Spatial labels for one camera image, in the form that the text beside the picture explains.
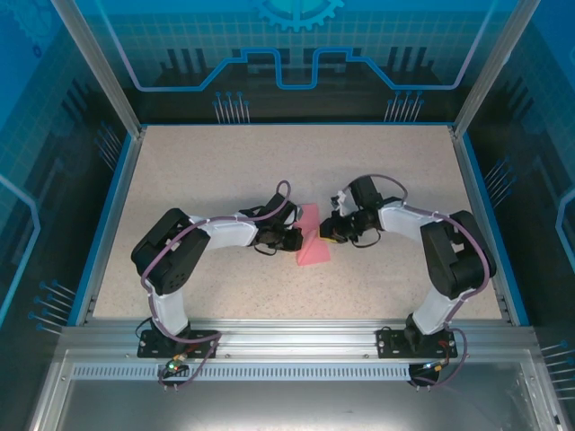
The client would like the pink cloth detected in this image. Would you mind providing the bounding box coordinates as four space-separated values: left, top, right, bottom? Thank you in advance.
294 202 332 269

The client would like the steel sheet panel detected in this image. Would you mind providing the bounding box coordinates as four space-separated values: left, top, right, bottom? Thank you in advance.
26 380 567 431

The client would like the small connector with LED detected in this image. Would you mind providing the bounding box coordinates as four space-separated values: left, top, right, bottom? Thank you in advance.
164 353 189 376
420 356 451 374

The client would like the wide aluminium frame rail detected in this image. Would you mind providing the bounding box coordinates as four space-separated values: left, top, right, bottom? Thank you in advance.
60 318 540 356

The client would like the aluminium table side rail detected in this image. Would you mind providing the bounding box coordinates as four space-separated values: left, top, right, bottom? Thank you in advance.
75 127 149 327
448 125 529 327

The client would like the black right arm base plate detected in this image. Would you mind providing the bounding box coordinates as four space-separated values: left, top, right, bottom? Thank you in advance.
376 326 459 359

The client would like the slotted aluminium cable duct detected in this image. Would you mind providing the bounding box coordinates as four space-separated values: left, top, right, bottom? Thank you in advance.
71 364 525 381

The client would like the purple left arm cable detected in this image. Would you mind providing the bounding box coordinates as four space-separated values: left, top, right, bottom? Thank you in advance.
141 180 294 392

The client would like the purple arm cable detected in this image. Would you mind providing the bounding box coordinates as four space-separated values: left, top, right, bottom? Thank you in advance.
370 173 494 392
141 180 294 392

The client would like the aluminium frame post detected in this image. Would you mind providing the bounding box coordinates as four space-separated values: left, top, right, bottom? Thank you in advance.
451 0 540 138
48 0 149 138

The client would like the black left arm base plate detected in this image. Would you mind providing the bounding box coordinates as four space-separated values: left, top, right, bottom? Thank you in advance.
137 330 221 360

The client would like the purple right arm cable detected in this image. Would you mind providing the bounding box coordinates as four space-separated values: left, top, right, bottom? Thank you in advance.
370 173 494 392

